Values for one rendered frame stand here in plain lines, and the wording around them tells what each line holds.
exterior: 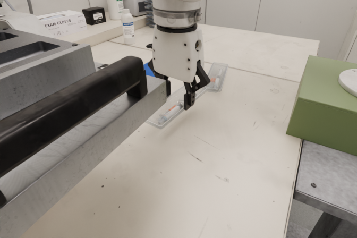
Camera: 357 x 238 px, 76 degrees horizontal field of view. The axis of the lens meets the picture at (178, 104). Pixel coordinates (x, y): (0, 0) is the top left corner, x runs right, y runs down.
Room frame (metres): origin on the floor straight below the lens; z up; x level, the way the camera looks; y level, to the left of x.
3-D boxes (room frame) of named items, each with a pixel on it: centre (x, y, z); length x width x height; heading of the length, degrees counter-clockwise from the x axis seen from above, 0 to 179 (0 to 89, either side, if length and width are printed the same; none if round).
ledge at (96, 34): (1.19, 0.42, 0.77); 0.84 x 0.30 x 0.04; 150
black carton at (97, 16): (1.20, 0.42, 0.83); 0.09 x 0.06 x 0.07; 143
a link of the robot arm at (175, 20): (0.43, 0.00, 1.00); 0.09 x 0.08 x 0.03; 55
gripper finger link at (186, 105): (0.40, -0.03, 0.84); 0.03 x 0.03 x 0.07; 55
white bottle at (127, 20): (1.02, 0.22, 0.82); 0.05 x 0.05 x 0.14
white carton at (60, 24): (1.01, 0.54, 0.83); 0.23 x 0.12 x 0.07; 146
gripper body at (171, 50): (0.43, 0.00, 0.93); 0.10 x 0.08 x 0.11; 55
